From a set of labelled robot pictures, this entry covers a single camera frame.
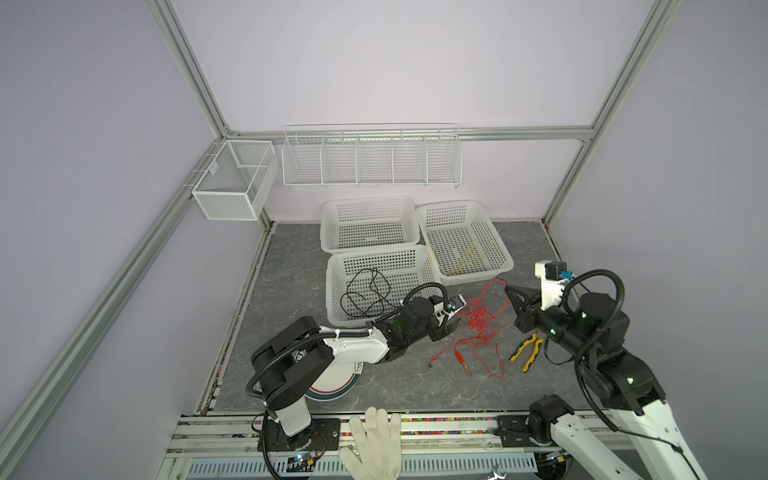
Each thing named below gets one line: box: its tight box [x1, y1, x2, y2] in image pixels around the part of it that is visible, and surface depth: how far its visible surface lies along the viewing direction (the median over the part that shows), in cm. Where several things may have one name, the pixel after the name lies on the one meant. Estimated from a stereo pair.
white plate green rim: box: [305, 361, 364, 402], surface depth 82 cm
